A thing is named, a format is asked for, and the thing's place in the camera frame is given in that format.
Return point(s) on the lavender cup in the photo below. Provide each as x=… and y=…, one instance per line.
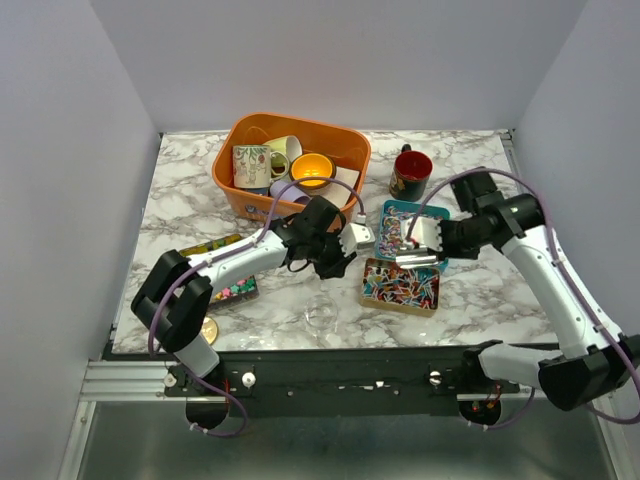
x=284, y=191

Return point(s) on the gold tin round lollipops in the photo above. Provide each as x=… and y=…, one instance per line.
x=385, y=286

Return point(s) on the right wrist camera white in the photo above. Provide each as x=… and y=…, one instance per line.
x=424, y=233

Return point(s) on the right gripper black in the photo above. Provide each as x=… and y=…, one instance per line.
x=447, y=248

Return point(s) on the metal scoop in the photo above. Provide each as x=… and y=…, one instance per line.
x=416, y=258

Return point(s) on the aluminium frame rail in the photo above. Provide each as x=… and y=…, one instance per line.
x=123, y=381

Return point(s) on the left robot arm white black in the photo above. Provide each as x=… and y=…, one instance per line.
x=174, y=298

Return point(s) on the pale green mug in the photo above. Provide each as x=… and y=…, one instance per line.
x=284, y=150

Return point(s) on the teal tin swirl lollipops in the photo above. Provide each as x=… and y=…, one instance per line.
x=393, y=213

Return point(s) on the gold round lid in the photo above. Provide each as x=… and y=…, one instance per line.
x=210, y=330

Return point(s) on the black red skull mug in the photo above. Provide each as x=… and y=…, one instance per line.
x=411, y=172

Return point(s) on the orange plastic bin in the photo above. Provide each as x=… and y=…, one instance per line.
x=346, y=147

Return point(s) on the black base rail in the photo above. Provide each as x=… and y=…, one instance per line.
x=438, y=381

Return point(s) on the yellow inside dark cup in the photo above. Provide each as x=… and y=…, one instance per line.
x=313, y=170

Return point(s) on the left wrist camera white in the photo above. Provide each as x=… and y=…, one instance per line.
x=355, y=236

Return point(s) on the gold tin star candies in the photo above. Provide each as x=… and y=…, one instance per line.
x=242, y=291

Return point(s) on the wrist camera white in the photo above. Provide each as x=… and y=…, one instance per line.
x=355, y=236
x=424, y=233

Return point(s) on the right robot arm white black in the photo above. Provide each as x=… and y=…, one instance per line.
x=595, y=357

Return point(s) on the illustrated white mug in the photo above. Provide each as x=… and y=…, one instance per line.
x=251, y=166

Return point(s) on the clear glass bowl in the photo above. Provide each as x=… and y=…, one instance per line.
x=321, y=314

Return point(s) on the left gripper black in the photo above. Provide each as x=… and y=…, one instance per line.
x=337, y=267

